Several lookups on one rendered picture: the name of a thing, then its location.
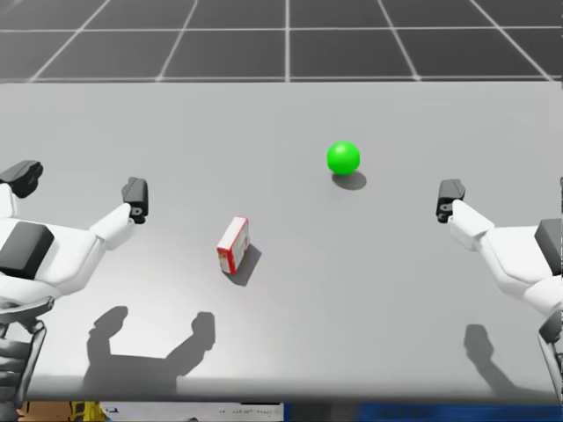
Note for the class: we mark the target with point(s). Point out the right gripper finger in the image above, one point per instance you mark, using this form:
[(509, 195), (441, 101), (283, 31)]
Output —
[(462, 211)]

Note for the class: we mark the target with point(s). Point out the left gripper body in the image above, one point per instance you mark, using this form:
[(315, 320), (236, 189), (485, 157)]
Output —
[(57, 259)]

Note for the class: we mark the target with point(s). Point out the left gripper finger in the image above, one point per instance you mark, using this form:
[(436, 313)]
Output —
[(17, 180), (125, 211)]

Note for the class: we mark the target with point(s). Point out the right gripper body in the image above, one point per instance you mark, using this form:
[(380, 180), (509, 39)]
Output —
[(523, 264)]

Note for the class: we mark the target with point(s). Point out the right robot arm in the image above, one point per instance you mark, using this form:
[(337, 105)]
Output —
[(553, 351)]

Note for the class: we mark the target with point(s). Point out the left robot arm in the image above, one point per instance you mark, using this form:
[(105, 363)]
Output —
[(17, 351)]

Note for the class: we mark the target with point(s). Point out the red and white carton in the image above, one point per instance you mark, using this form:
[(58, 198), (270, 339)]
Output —
[(234, 244)]

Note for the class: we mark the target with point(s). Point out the green ball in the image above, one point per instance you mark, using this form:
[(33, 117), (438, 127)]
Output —
[(343, 157)]

